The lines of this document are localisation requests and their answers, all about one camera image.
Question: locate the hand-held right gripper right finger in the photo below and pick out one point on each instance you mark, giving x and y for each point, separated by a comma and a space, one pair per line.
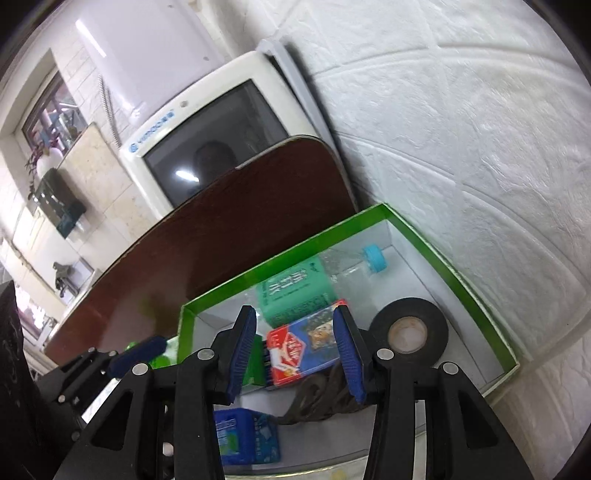
348, 355

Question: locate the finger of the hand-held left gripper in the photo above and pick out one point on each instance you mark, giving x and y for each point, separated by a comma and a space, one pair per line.
138, 355

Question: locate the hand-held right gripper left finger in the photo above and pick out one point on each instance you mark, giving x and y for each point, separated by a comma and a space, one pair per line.
240, 355

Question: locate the small green box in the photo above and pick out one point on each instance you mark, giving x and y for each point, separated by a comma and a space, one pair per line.
254, 364

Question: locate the red playing card box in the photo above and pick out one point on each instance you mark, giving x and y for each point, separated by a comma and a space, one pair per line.
300, 350

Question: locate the blue printed box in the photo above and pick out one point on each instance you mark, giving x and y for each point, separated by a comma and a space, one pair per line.
249, 436

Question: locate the clear water bottle green label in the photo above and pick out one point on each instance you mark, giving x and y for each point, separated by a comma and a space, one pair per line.
295, 290

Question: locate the black tape roll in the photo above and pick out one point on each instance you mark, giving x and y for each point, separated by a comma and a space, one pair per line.
434, 323

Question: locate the large green storage box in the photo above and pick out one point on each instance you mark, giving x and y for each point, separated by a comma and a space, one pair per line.
443, 295

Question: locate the white cabinet appliance glass door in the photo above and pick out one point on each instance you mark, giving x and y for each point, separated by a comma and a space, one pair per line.
152, 157

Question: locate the hanging plant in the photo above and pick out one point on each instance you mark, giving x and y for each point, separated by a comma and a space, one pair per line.
36, 166

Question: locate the window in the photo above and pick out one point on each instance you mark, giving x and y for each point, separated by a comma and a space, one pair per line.
53, 110

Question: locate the white water heater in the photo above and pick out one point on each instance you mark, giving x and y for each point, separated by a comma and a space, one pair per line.
138, 46

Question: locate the dark wall fixture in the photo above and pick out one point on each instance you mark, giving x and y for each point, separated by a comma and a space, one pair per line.
62, 277

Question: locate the dark wall rack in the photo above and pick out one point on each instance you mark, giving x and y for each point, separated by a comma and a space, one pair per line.
60, 203

